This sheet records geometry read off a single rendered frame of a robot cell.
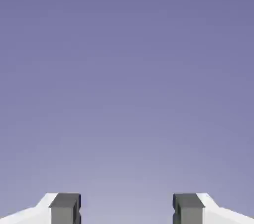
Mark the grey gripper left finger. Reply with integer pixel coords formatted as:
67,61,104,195
0,192,82,224

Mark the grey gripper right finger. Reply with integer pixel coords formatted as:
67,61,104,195
172,192,254,224

